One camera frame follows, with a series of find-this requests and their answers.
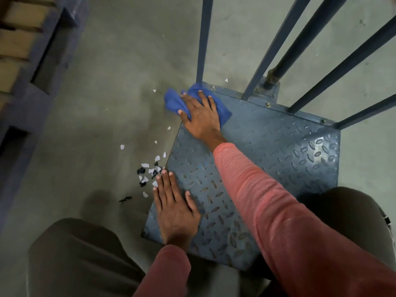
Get blue cleaning cloth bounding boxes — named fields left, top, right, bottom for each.
left=164, top=82, right=233, bottom=129

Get scattered white paper scraps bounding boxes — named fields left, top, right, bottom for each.
left=120, top=126, right=171, bottom=199

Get person's left forearm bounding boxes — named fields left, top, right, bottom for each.
left=133, top=235, right=192, bottom=297

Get person's dark brown trousers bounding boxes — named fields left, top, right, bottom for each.
left=26, top=187, right=396, bottom=297

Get person's left hand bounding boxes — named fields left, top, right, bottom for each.
left=152, top=169, right=202, bottom=246

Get blue wooden pallet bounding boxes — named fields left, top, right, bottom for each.
left=0, top=0, right=90, bottom=232

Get person's right forearm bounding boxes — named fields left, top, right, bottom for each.
left=207, top=137, right=396, bottom=297

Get person's right hand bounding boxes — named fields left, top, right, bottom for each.
left=178, top=90, right=228, bottom=146

